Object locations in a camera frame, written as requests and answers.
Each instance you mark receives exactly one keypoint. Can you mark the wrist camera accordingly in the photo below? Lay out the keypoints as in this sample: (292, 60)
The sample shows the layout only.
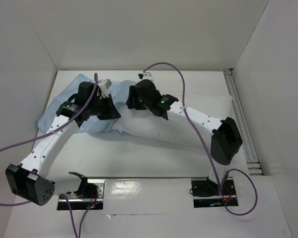
(100, 91)
(145, 76)

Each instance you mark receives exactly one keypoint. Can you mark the light blue pillowcase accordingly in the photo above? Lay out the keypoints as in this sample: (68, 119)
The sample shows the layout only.
(66, 107)

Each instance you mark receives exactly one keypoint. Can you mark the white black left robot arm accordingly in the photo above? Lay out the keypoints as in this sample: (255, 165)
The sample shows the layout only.
(29, 179)

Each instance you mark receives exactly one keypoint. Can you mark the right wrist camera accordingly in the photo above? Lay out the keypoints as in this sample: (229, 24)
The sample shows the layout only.
(145, 76)

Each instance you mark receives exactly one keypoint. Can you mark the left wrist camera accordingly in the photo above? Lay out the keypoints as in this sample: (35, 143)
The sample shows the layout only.
(100, 91)

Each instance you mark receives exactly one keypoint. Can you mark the white pillow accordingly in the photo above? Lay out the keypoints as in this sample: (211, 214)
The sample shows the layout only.
(145, 112)

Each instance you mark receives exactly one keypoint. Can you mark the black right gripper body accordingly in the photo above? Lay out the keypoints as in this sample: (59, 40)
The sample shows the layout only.
(131, 97)

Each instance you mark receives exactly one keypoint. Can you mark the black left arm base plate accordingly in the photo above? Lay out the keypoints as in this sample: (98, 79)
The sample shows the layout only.
(91, 197)

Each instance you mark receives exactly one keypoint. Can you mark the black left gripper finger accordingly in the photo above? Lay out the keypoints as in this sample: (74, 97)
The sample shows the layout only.
(112, 112)
(106, 116)

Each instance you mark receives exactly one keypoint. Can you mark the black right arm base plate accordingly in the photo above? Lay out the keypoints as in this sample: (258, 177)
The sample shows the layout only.
(206, 195)

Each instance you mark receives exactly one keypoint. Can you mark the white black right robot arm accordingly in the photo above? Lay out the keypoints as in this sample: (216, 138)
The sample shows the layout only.
(220, 138)

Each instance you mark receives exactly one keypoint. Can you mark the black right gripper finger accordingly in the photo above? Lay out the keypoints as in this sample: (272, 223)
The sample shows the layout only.
(132, 100)
(140, 104)

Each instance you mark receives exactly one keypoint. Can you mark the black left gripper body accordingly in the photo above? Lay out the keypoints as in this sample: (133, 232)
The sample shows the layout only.
(96, 106)

